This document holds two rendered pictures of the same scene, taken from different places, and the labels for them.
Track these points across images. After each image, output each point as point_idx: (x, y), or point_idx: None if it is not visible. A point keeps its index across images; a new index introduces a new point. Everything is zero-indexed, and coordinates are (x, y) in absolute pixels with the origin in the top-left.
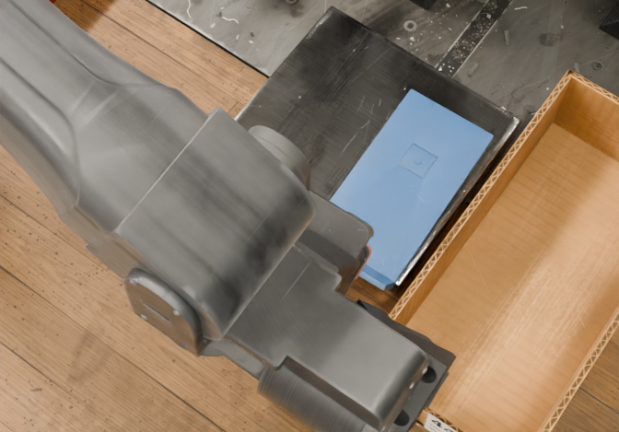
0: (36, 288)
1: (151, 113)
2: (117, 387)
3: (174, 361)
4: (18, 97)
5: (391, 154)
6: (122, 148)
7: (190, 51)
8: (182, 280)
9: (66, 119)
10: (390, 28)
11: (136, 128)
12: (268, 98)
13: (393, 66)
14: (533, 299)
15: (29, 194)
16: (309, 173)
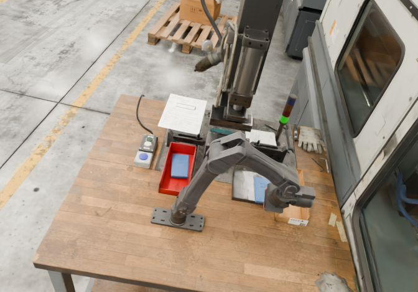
0: (220, 228)
1: (283, 166)
2: (243, 236)
3: (248, 229)
4: (274, 167)
5: (258, 186)
6: (284, 170)
7: (216, 183)
8: (297, 183)
9: (278, 169)
10: (242, 170)
11: (283, 168)
12: (235, 185)
13: (249, 174)
14: None
15: (208, 214)
16: None
